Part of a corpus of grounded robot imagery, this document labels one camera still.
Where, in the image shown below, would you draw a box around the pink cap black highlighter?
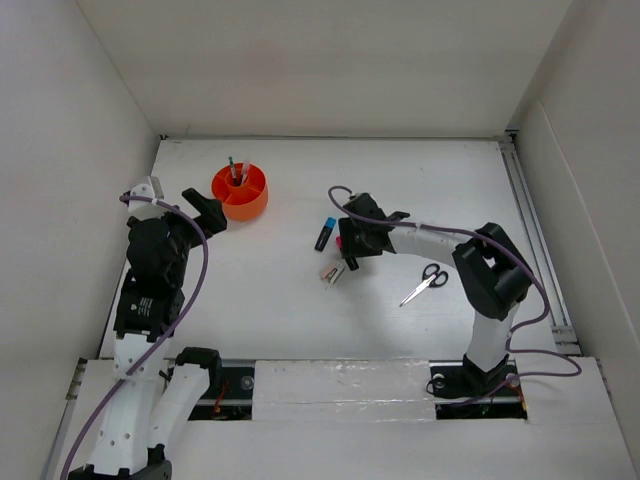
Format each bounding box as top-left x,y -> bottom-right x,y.
335,235 -> 359,271

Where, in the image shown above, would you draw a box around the green clear refill pen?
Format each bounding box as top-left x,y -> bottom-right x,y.
228,156 -> 239,186

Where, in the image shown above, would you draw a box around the pink thin pen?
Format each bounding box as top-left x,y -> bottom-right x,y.
242,159 -> 251,184

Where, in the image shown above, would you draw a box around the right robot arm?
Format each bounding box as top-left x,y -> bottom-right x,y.
339,193 -> 532,399

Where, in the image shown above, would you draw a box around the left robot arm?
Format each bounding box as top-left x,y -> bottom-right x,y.
60,183 -> 227,479

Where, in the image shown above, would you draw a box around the blue cap black highlighter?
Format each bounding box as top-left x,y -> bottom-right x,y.
314,217 -> 336,252

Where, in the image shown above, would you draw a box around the orange round organizer container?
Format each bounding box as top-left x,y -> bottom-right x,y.
211,163 -> 269,222

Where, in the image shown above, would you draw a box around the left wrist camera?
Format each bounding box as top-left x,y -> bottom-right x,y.
126,176 -> 164,221

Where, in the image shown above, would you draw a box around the black handled scissors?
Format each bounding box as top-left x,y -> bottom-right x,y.
399,263 -> 449,307

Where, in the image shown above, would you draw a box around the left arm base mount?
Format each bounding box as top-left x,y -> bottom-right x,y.
188,362 -> 255,421

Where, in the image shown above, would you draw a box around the aluminium rail right edge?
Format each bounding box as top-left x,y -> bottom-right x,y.
499,130 -> 554,298

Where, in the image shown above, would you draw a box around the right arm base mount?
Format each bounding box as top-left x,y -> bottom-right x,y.
425,356 -> 528,420

